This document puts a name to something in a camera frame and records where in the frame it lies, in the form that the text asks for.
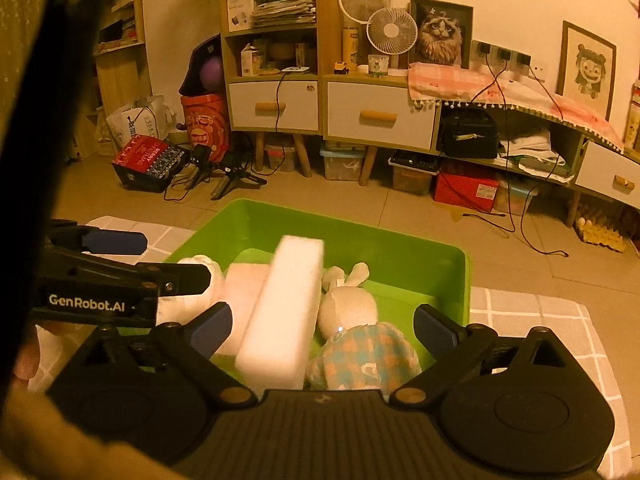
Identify rabbit doll checkered dress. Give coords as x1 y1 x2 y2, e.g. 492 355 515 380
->
306 262 422 396

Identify white cloth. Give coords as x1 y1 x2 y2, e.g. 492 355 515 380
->
156 255 224 325

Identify person left hand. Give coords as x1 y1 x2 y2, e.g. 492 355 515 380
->
12 321 70 386

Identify grey checkered table cloth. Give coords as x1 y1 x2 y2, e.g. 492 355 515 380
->
27 214 634 480

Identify green plastic bin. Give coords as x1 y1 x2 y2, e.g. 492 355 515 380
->
117 197 472 386

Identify red black carton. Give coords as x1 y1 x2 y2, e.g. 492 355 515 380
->
112 134 191 193

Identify black tripod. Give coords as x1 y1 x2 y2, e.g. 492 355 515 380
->
186 144 267 202

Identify red storage box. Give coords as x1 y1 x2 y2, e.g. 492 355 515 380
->
434 160 499 212

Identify orange snack bag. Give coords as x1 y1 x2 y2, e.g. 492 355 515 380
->
180 93 230 162

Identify egg tray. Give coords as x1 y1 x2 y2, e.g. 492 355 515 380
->
574 217 626 252

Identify clear plastic storage box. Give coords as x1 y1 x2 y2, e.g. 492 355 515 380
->
320 142 367 181

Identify purple ball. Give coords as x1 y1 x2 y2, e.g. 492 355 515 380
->
200 56 224 93

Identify black box on shelf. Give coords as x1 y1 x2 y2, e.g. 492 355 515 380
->
438 107 499 159

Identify pink checkered cloth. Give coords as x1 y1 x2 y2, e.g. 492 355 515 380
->
408 62 624 153

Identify wooden cabinet white drawers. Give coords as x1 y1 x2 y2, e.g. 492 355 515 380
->
221 0 639 207

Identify small white desk fan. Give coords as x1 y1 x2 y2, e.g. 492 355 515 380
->
366 8 418 70

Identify cartoon girl picture frame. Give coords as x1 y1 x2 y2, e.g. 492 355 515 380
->
556 21 617 120

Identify cat picture frame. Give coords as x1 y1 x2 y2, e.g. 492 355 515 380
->
408 0 473 68

